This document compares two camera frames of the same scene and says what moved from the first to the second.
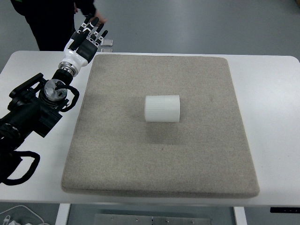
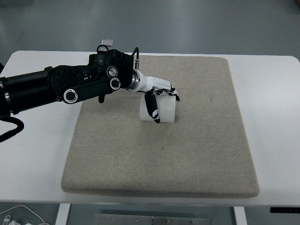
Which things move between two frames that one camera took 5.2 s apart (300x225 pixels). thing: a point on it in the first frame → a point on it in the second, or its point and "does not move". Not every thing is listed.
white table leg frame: [63, 214] does not move
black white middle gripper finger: [88, 29] → [171, 93]
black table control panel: [285, 210] does not move
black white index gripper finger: [85, 24] → [174, 93]
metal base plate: [100, 219] does not move
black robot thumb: [78, 37] → [152, 105]
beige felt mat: [112, 149] does not move
